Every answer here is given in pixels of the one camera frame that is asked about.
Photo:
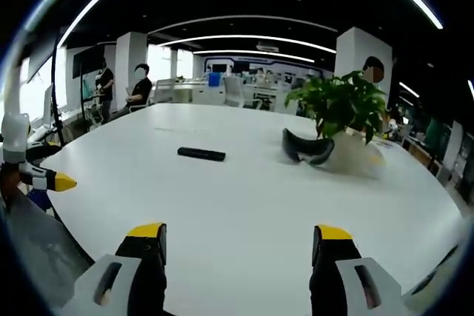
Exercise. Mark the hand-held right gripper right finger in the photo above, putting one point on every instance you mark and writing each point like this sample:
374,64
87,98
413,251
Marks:
344,275

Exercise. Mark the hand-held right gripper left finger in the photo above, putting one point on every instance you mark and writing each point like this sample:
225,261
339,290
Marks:
122,275

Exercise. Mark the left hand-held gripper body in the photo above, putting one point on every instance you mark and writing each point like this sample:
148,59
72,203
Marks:
14,138

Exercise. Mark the black remote control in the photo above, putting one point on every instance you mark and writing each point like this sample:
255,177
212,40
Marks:
201,154

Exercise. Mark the white computer monitor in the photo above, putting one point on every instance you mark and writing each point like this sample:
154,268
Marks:
47,107

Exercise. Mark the black stand pole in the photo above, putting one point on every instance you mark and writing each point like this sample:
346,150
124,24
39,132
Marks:
56,97

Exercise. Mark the white office chair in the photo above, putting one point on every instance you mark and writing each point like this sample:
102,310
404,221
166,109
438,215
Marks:
234,92
164,90
94,112

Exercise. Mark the white plant pot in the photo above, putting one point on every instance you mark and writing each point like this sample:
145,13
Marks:
352,157

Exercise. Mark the black headset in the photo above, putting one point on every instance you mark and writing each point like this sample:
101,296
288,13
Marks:
305,147

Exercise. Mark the green potted plant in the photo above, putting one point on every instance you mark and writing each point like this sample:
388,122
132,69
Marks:
342,103

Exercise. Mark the blue box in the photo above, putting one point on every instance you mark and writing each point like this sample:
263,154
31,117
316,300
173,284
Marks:
215,80

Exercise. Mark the black wall screen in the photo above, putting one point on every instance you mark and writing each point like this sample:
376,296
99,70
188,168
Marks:
87,60

